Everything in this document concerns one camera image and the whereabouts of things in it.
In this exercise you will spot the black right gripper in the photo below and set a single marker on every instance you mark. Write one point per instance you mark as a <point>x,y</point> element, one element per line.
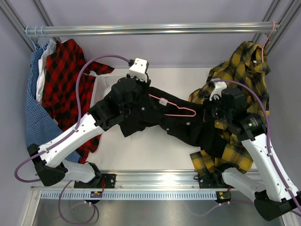
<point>208,104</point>

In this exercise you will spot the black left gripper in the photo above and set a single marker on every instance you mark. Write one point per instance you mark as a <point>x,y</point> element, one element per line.
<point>145,85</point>

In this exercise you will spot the pink wire hanger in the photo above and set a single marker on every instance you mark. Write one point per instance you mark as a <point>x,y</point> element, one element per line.
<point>165,102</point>
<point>266,40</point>

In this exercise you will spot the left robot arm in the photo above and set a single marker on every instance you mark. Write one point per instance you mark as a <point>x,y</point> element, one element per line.
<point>50,158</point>

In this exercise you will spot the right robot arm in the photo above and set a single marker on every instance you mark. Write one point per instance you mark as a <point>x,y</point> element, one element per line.
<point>277,194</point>

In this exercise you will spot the yellow plaid shirt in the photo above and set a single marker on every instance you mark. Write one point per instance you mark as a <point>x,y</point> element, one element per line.
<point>248,65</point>

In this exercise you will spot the red black plaid shirt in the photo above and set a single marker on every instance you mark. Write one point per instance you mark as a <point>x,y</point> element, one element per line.
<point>59,92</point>

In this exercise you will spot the white shirt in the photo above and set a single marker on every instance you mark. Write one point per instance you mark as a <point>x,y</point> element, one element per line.
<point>50,49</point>

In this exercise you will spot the blue checked shirt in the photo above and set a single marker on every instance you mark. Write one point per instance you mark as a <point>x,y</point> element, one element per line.
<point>40,127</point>

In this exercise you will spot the white plastic basket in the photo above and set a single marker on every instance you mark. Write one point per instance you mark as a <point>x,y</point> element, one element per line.
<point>102,86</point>

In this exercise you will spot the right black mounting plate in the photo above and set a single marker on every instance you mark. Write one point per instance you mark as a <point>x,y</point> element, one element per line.
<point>211,181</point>

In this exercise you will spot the black mounting plate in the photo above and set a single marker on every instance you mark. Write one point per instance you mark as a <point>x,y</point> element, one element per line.
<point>106,180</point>
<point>211,181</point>

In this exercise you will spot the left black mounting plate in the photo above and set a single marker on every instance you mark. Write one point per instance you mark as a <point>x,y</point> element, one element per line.
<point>106,180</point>

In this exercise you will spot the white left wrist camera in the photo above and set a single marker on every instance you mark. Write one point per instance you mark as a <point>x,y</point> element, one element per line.
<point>138,70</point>

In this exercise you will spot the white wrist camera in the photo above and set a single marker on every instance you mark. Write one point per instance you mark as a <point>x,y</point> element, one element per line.
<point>138,70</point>
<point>218,87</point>

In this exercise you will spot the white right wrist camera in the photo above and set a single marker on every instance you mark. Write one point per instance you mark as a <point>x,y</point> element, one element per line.
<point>218,87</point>

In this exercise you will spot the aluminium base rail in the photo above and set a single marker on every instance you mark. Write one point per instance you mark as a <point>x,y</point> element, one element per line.
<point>157,180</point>

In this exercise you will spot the aluminium hanging rail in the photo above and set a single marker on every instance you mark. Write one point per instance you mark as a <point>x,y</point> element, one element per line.
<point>151,29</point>

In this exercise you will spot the right frame post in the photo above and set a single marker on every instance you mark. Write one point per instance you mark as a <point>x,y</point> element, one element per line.
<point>283,13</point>

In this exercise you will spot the frame post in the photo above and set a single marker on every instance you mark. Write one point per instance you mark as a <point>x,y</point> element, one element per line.
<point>283,13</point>
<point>17,22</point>

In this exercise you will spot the slotted white cable duct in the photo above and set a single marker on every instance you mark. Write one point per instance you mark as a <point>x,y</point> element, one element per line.
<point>130,195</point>

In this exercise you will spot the left frame post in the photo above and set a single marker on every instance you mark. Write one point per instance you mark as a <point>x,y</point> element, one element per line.
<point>17,22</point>

